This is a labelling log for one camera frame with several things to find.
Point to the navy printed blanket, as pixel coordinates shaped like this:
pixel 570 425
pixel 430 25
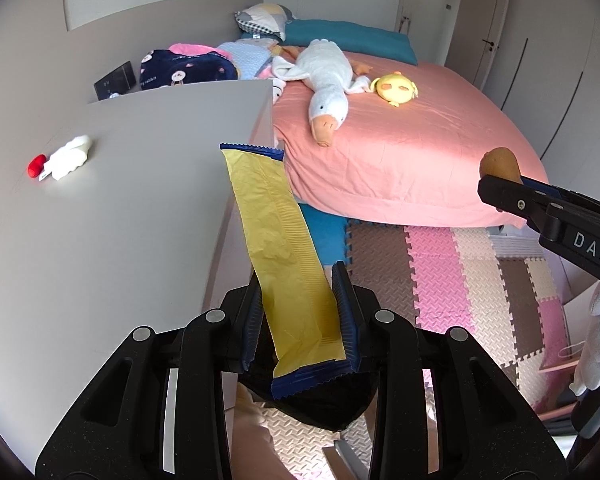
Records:
pixel 180 70

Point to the brown toy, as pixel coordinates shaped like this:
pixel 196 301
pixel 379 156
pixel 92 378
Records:
pixel 500 162

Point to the yellow chick plush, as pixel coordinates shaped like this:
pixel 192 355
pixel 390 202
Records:
pixel 395 87

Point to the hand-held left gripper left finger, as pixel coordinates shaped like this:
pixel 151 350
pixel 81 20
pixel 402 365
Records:
pixel 252 330

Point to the pink cloth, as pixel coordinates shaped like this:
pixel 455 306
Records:
pixel 190 48

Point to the person's trouser leg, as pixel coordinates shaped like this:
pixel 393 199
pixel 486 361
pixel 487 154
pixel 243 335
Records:
pixel 252 440

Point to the yellow snack wrapper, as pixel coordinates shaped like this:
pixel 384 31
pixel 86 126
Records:
pixel 275 240

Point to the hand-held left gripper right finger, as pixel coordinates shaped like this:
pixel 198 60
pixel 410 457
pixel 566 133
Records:
pixel 345 310

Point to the patterned pillow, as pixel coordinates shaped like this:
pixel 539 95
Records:
pixel 262 17

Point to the teal pillow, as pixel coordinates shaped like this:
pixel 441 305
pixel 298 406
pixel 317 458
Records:
pixel 360 37

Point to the light blue blanket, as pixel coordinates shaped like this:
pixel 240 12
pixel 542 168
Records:
pixel 247 57

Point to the pink bag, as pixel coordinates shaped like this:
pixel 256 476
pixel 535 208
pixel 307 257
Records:
pixel 555 362

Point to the foam puzzle floor mat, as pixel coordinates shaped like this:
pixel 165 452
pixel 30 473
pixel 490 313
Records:
pixel 455 280

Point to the white sliding cabinet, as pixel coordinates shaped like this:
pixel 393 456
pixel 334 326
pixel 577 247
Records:
pixel 565 100

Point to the bed with pink sheet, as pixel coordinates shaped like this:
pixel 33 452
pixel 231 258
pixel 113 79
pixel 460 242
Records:
pixel 420 160

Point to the small red toy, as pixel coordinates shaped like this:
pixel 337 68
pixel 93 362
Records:
pixel 36 165

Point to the person's right hand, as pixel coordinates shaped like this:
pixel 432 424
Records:
pixel 592 345

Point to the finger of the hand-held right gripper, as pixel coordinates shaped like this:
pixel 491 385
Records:
pixel 555 191
pixel 510 197

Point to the white goose plush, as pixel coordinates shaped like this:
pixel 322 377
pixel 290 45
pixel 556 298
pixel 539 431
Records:
pixel 325 75

